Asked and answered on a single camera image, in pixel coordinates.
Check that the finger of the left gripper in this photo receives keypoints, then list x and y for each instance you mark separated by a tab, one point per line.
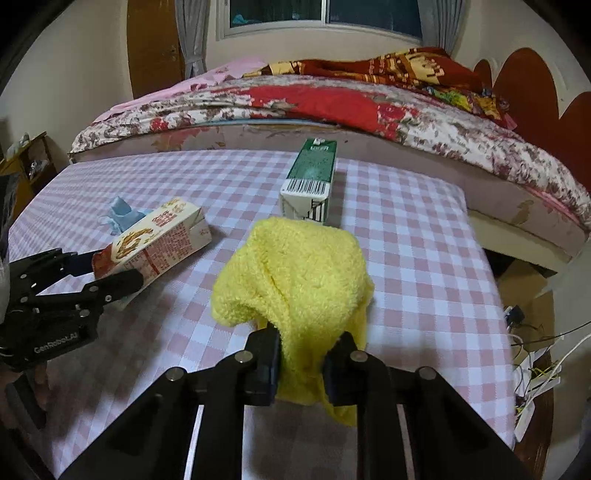
77	264
112	288

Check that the red white headboard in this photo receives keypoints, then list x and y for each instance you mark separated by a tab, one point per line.
526	83

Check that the light blue tissue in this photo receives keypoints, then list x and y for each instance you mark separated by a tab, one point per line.
120	216

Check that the wooden door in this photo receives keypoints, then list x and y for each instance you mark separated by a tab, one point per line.
155	61

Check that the grey window curtain middle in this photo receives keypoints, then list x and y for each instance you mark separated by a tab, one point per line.
441	22

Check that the yellow fuzzy cloth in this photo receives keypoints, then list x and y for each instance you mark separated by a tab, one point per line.
311	282

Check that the wooden side table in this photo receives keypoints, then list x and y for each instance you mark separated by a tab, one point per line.
33	162

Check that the green milk carton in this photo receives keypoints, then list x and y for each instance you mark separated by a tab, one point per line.
307	189

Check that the white wifi router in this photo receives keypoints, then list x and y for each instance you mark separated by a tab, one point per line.
533	377

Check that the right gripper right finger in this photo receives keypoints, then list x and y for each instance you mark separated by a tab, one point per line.
342	372

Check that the cardboard box on floor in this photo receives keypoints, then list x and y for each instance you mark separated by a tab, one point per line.
528	302

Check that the bedroom window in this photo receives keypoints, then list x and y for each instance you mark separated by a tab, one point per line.
246	17

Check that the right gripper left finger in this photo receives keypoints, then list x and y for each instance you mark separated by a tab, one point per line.
264	376

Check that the pink checkered mattress cover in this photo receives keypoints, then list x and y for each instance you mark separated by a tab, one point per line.
435	300

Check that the red patterned blanket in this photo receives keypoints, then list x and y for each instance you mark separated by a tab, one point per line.
427	70

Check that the red nut milk carton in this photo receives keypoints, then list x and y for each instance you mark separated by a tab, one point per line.
156	243

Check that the grey curtain left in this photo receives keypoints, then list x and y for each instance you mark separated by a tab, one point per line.
191	18

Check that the floral bed mattress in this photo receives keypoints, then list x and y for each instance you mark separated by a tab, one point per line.
504	176

